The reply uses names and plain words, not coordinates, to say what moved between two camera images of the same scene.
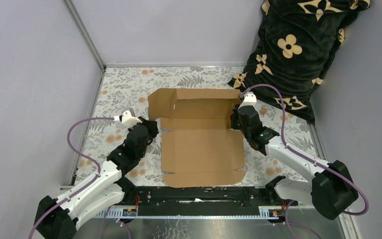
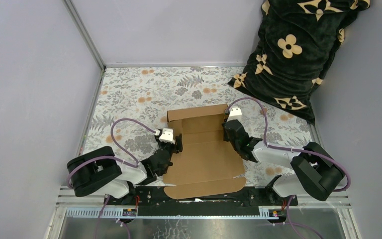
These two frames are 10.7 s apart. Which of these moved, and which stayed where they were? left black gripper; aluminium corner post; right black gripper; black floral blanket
Moved: right black gripper; left black gripper
Stayed: aluminium corner post; black floral blanket
